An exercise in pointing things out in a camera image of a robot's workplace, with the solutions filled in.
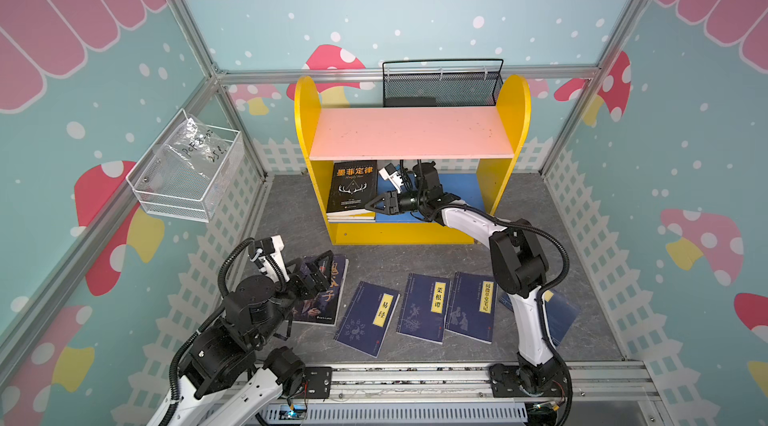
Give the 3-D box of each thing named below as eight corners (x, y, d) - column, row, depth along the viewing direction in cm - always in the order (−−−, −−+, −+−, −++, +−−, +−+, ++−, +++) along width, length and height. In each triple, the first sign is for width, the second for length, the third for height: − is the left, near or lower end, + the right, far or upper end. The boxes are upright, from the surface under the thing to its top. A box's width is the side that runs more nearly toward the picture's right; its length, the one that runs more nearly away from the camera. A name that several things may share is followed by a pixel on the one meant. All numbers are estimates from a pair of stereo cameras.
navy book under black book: (444, 329, 85) (445, 326, 83) (454, 274, 95) (455, 270, 93) (490, 343, 82) (492, 341, 80) (495, 285, 93) (497, 282, 91)
